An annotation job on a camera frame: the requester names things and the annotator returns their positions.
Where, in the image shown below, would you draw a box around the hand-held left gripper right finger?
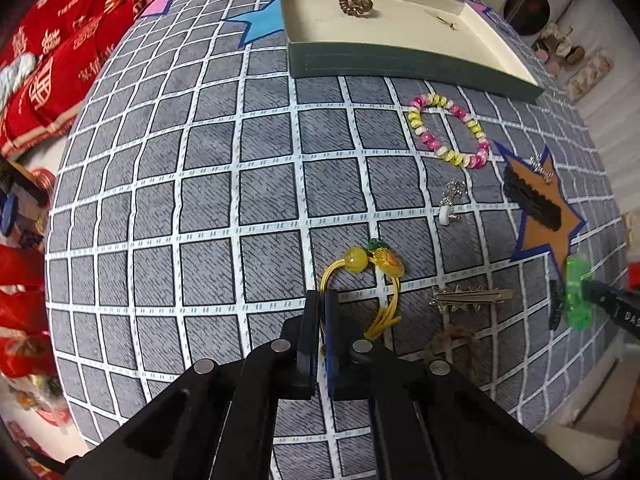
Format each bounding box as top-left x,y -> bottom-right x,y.
324,292 -> 583,480

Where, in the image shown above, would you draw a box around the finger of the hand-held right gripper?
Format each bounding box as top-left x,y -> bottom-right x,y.
584,279 -> 623,311

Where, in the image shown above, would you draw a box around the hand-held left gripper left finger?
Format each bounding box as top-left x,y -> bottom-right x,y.
65,290 -> 321,480

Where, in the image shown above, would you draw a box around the clear green bangle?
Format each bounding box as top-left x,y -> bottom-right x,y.
564,255 -> 596,331

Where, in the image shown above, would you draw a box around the yellow pineapple charm hair tie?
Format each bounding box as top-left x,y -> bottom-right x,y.
320,238 -> 406,343

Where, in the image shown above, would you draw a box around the brown braided hair tie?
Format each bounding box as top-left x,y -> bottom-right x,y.
424,324 -> 488,391

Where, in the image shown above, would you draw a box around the small silver earring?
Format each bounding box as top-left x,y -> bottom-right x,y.
529,152 -> 555,183

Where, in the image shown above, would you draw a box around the silver chain earring with bead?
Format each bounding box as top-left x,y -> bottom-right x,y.
439,180 -> 468,223

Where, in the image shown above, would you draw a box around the pink and yellow beaded bracelet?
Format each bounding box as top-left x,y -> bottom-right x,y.
407,92 -> 491,170

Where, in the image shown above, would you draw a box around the cream tray with green sides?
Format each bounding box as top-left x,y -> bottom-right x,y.
278,0 -> 545,106

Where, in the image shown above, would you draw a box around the orange paper star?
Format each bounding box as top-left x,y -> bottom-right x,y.
492,141 -> 587,281

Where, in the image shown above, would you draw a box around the gold spiked hair clip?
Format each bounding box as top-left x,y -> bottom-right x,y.
430,287 -> 515,313

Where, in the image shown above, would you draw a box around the grey grid patterned tablecloth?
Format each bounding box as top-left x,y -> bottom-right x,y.
44,0 -> 631,480

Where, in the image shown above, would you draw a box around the pink and beige slippers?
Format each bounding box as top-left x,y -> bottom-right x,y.
532,20 -> 616,101

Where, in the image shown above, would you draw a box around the dark round disc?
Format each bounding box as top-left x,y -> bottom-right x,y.
502,0 -> 552,36

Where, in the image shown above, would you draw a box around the red packaged goods pile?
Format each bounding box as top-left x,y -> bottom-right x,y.
0,165 -> 71,431

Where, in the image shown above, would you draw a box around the blue paper star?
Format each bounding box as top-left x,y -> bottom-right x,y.
222,0 -> 291,51

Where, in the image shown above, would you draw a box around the red embroidered bedding pile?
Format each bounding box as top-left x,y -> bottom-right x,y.
0,0 -> 211,161

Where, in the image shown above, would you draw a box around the silver grey fabric bundle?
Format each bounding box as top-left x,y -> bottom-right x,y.
0,55 -> 38,106

